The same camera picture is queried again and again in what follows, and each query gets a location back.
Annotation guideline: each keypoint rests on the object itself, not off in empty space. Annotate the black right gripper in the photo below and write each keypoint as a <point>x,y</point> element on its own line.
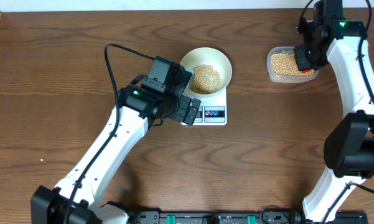
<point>299,51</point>

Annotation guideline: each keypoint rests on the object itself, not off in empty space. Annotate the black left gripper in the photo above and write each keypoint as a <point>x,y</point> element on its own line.
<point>179,116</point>

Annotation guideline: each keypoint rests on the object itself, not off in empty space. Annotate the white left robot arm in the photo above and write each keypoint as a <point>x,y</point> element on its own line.
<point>77,197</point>

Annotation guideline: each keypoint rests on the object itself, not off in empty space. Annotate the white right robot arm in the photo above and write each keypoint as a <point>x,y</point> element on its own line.
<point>331,39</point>

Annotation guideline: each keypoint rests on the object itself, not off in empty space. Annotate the white digital kitchen scale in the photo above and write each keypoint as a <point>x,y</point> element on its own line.
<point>213,108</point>

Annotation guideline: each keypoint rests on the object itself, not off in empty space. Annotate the soybeans in bowl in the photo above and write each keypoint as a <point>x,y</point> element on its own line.
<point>206,79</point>

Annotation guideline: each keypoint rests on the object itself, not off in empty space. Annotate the beige bowl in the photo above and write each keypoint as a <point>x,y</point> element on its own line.
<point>213,57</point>

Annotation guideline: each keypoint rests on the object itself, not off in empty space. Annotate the clear plastic container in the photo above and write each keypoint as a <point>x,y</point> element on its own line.
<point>285,79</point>

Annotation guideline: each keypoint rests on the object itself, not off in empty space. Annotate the yellow soybeans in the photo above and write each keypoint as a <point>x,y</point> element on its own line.
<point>285,65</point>

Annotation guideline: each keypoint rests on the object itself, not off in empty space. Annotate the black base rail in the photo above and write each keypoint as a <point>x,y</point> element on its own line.
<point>211,217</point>

